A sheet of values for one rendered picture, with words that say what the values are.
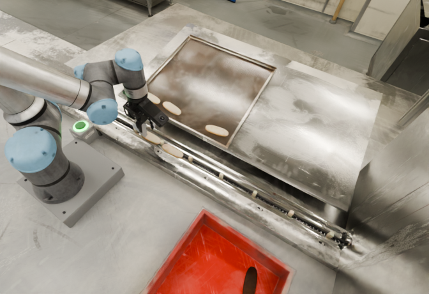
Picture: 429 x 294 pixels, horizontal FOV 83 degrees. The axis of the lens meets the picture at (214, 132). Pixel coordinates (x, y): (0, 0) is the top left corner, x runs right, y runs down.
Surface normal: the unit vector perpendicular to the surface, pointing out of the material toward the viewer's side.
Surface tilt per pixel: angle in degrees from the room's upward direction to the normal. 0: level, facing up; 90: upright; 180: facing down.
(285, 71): 10
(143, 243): 0
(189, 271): 0
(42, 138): 7
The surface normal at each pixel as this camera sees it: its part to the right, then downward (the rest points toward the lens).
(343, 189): -0.02, -0.50
